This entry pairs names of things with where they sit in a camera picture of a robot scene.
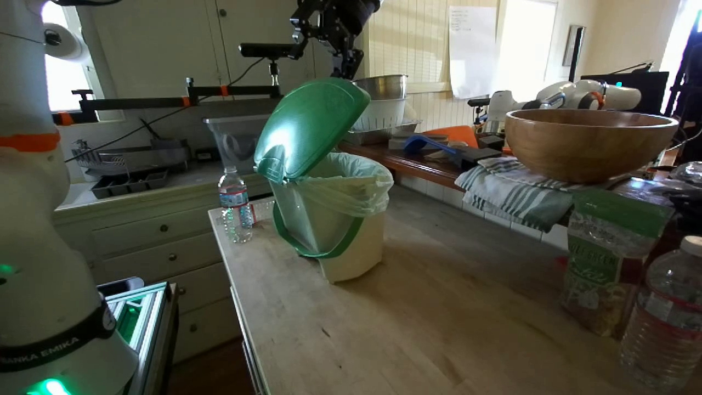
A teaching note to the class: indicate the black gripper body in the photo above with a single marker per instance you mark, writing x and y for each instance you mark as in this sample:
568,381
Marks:
347,14

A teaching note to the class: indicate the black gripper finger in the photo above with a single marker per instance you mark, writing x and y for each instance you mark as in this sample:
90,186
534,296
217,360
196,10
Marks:
347,57

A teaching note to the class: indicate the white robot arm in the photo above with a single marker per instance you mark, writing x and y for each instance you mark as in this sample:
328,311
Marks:
36,256

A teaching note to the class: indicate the white plastic bin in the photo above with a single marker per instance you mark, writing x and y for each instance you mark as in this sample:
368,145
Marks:
358,253

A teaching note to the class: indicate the metal mixing bowl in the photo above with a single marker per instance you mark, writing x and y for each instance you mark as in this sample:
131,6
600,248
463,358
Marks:
381,87

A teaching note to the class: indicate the white ribbed container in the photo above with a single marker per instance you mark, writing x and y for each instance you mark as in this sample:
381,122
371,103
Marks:
378,112

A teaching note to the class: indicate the wooden side shelf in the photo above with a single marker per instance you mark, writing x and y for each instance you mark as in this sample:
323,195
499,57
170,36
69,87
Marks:
409,166

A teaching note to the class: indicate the blue cloth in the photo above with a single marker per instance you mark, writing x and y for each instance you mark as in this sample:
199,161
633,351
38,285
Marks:
431,147

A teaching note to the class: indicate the orange cloth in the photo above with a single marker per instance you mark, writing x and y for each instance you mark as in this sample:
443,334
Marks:
453,134

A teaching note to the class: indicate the clear plastic bag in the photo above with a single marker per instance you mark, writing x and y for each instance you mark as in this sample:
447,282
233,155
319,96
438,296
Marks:
233,140

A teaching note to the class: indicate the white plastic jug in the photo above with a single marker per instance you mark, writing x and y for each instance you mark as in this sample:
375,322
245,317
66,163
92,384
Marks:
503,110

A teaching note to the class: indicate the small clear water bottle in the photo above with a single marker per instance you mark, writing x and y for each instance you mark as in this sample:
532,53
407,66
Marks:
236,210

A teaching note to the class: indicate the striped dish towel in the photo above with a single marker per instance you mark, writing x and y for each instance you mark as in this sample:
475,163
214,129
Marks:
513,194

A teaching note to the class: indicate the dark metal dish rack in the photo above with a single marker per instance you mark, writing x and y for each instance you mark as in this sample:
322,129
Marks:
132,167

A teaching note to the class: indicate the white bottles lying down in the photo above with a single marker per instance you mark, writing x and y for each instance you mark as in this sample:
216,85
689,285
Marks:
593,96

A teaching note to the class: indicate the large wooden bowl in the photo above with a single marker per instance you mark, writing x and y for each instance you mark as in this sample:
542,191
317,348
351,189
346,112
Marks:
589,145

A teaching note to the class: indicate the cream cabinet with drawers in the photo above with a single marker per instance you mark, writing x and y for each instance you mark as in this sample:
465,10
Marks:
146,248

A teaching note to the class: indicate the white paper towel roll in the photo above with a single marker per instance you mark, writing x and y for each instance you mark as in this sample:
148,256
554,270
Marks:
64,41

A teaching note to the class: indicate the black monitor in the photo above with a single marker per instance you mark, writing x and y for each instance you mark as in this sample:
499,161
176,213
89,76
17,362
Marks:
638,89

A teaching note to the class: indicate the green snack bag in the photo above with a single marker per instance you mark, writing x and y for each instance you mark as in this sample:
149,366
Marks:
610,263

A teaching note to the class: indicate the large clear water bottle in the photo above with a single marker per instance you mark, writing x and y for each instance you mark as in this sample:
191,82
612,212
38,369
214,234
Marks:
666,322

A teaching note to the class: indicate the white wall paper sheet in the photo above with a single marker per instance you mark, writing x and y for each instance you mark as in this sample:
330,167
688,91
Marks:
472,52

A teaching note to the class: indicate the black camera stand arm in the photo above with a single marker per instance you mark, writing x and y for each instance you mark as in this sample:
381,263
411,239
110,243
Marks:
146,99

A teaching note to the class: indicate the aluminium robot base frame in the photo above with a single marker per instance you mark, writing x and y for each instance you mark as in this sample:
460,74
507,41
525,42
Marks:
144,329

